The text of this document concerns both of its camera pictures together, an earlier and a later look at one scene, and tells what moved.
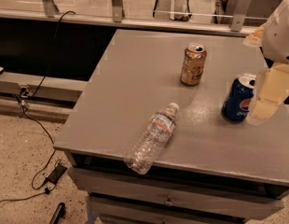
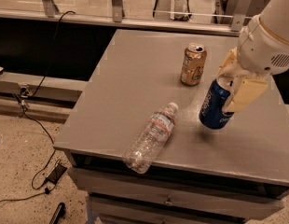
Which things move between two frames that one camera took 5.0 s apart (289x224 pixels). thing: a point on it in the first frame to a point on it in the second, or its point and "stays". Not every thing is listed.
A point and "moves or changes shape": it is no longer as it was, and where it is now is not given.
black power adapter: [56, 174] stays
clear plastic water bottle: [145, 147] stays
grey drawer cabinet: [210, 170] stays
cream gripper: [279, 38] to [263, 49]
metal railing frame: [116, 13] stays
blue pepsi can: [238, 98] moves or changes shape
